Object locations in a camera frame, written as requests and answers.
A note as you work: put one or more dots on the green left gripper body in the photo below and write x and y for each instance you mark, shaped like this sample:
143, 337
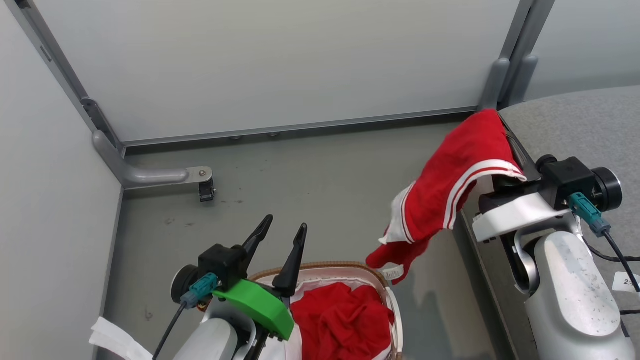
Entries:
260, 305

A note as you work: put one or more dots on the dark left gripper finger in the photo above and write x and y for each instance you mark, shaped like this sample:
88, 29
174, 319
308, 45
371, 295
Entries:
259, 235
294, 265

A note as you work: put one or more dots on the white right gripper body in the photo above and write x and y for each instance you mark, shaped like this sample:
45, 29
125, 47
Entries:
515, 212

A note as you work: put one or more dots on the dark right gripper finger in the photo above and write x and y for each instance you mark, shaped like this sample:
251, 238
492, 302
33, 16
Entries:
522, 155

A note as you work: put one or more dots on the red shorts with white stripes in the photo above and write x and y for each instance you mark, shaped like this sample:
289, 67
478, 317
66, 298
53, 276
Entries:
460, 170

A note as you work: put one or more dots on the plain red garment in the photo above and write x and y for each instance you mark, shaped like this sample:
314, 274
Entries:
340, 320

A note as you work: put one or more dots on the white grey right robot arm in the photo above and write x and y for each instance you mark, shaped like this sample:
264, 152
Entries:
575, 290

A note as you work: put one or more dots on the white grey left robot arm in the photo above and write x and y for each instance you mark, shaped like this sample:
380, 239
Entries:
210, 342

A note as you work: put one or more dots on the white basket with brown rim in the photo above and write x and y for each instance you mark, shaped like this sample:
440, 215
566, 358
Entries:
385, 290

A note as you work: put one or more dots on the grey fabric sofa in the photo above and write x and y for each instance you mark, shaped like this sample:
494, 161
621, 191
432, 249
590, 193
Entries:
575, 125

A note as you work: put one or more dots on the black caster wheel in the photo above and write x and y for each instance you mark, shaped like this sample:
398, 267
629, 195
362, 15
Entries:
206, 191

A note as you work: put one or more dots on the grey metal partition foot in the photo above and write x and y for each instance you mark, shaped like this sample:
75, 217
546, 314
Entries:
150, 175

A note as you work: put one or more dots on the white paper label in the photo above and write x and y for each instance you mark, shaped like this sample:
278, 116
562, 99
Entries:
627, 282

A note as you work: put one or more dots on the white folded fabric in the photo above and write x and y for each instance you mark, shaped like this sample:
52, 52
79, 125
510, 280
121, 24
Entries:
117, 340

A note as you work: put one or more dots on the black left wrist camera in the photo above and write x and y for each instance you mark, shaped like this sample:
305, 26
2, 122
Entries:
222, 262

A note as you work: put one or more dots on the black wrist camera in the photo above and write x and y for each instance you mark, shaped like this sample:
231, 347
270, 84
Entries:
570, 177
222, 262

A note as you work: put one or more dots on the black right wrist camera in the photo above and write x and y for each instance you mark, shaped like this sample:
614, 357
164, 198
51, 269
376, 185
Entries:
570, 177

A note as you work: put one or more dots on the grey double partition post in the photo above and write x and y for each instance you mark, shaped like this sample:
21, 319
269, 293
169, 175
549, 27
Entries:
505, 65

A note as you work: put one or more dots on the grey partition bottom rail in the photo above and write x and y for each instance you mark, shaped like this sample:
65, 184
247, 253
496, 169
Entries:
300, 126

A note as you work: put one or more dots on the grey slanted partition post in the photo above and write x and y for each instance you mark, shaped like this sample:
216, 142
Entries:
60, 65

